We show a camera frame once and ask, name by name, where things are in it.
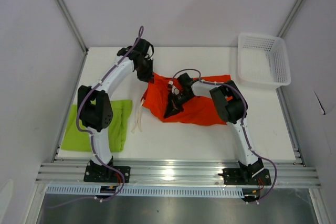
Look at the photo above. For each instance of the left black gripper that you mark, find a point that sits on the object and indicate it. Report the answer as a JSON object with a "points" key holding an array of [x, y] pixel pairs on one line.
{"points": [[148, 77]]}

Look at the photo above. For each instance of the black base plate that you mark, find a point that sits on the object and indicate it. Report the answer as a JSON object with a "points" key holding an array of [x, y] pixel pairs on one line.
{"points": [[100, 174], [238, 176]]}

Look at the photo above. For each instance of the right aluminium corner post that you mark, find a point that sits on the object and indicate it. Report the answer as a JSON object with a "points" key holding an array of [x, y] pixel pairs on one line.
{"points": [[290, 18]]}

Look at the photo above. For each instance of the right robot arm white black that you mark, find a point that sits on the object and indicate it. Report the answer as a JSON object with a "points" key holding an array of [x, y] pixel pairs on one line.
{"points": [[231, 107]]}

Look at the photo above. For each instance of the lime green shorts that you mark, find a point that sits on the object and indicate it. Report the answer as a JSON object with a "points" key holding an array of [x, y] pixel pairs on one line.
{"points": [[74, 140]]}

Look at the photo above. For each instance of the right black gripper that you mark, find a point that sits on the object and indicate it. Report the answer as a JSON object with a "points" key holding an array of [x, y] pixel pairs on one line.
{"points": [[172, 107]]}

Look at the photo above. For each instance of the white plastic basket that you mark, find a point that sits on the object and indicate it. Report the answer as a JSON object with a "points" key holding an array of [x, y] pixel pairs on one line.
{"points": [[262, 61]]}

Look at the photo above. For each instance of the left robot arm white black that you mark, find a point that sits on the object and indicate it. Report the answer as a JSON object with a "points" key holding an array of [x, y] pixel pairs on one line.
{"points": [[94, 111]]}

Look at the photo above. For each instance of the aluminium corner post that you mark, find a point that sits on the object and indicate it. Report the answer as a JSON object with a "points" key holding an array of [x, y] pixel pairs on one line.
{"points": [[290, 18], [71, 24]]}

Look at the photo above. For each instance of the white slotted cable duct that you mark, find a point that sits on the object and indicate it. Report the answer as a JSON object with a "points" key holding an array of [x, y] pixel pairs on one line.
{"points": [[153, 191]]}

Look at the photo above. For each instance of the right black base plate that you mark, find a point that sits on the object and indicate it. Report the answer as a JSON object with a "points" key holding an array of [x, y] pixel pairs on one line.
{"points": [[238, 176]]}

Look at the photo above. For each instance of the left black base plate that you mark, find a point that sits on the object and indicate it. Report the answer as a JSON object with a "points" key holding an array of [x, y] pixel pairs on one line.
{"points": [[100, 174]]}

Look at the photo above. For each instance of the orange shorts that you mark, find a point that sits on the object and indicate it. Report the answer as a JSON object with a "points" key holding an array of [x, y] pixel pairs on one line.
{"points": [[199, 110]]}

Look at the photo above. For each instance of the left aluminium corner post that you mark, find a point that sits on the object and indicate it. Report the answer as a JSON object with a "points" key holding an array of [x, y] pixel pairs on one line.
{"points": [[71, 24]]}

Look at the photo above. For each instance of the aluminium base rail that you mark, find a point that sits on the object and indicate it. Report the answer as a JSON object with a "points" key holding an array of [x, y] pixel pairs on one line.
{"points": [[169, 172]]}

